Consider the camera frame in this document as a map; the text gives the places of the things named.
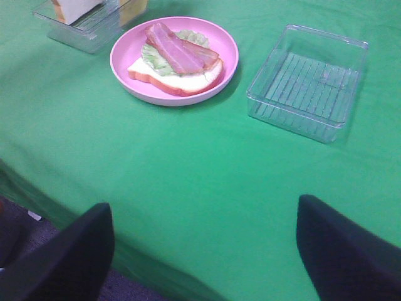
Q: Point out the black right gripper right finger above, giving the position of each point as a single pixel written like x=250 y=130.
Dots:
x=343 y=260

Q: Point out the green tablecloth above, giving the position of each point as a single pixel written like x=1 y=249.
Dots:
x=204 y=197

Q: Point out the pink round plate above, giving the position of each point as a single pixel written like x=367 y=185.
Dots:
x=127 y=49

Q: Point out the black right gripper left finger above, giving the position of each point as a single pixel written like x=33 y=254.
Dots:
x=73 y=265

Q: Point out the clear plastic tray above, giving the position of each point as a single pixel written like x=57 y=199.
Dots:
x=308 y=83
x=90 y=32

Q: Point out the green lettuce leaf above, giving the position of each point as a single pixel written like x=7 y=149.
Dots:
x=152 y=57

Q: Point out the bread slice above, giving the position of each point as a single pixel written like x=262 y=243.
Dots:
x=69 y=11
x=178 y=85

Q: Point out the yellow cheese slice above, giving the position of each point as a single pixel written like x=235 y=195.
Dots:
x=130 y=9

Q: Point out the left clear plastic tray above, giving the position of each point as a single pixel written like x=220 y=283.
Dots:
x=90 y=32

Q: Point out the right clear plastic tray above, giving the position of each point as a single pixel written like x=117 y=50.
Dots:
x=308 y=83

